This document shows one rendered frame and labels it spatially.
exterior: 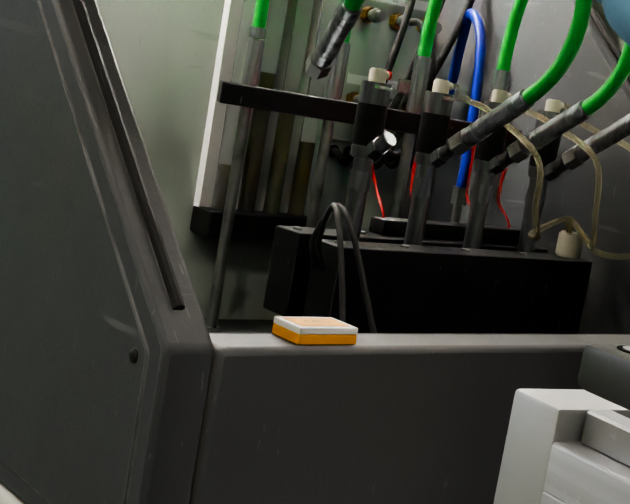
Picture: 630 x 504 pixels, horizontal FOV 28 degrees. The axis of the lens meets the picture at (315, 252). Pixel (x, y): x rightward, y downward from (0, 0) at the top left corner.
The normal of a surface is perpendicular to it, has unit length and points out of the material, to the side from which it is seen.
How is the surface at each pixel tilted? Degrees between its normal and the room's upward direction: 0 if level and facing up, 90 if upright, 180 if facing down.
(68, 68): 90
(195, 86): 90
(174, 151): 90
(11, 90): 90
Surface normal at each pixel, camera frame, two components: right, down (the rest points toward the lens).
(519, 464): -0.86, -0.07
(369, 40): 0.60, 0.22
